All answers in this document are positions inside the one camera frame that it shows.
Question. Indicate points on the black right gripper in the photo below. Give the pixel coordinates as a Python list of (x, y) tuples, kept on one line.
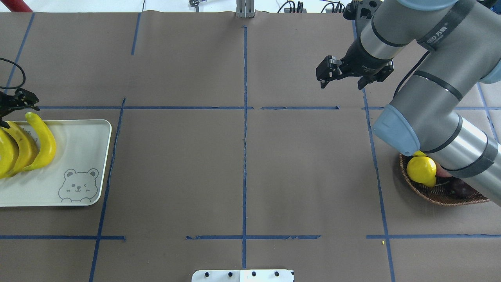
[(361, 58)]

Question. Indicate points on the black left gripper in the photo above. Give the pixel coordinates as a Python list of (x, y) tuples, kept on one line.
[(17, 101)]

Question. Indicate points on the dull yellow speckled banana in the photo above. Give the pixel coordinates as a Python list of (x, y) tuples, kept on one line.
[(27, 149)]

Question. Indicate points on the bright yellow plastic banana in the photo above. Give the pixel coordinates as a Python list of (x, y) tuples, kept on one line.
[(9, 152)]

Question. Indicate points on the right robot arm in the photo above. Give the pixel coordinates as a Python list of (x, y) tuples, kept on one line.
[(462, 38)]

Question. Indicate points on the brown woven wicker basket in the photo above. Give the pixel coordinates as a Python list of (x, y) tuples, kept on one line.
[(447, 191)]

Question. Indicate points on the red cylinder bottle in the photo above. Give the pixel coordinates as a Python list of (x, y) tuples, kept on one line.
[(17, 6)]

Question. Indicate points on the white rectangular bear tray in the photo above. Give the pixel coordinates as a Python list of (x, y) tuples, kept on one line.
[(74, 177)]

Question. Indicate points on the yellow lemon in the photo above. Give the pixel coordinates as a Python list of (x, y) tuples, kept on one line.
[(422, 169)]

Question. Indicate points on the aluminium frame post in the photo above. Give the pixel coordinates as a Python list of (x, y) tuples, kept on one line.
[(245, 8)]

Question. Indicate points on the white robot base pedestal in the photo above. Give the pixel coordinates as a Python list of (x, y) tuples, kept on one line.
[(244, 275)]

